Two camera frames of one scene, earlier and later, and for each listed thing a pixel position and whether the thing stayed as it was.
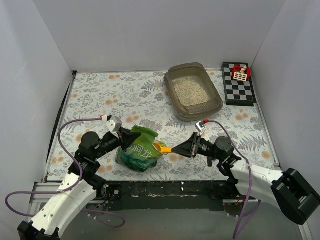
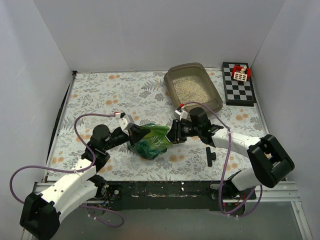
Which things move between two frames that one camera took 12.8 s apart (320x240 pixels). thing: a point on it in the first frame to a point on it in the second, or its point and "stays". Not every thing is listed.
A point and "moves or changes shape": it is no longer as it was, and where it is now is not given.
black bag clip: x=209 y=161 stays
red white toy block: x=241 y=73 stays
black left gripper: x=120 y=139 to x=135 y=133
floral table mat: x=142 y=137 stays
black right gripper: x=195 y=144 to x=176 y=131
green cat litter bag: x=140 y=154 moves or changes shape
